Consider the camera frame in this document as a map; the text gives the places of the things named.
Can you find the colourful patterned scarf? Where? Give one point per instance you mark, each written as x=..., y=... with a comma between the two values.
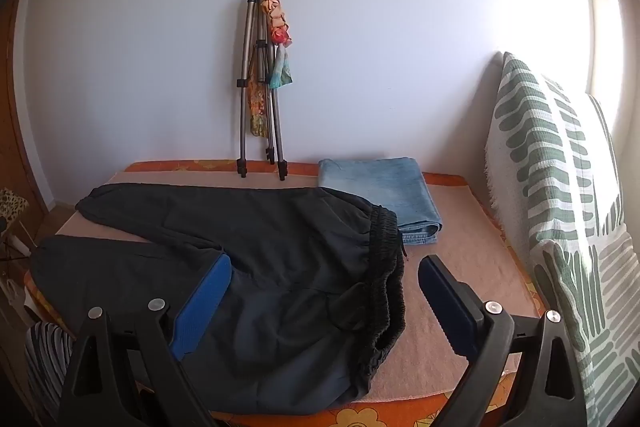
x=277, y=27

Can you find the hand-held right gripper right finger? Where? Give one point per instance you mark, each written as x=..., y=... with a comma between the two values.
x=450, y=302

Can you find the person's striped garment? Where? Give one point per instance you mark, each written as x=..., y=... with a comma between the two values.
x=47, y=367

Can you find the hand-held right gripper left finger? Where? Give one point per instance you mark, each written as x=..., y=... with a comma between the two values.
x=200, y=307

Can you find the folded metal tripod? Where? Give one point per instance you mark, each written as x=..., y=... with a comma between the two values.
x=245, y=57

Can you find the green white patterned cushion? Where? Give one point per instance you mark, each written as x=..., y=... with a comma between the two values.
x=530, y=132
x=590, y=332

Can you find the peach blanket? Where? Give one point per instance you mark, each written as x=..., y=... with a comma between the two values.
x=450, y=227

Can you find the leopard print cushion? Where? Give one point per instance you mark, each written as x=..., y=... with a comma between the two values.
x=12, y=207

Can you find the folded blue jeans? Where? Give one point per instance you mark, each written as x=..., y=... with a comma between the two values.
x=375, y=192

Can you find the black pants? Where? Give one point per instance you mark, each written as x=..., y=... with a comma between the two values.
x=280, y=267

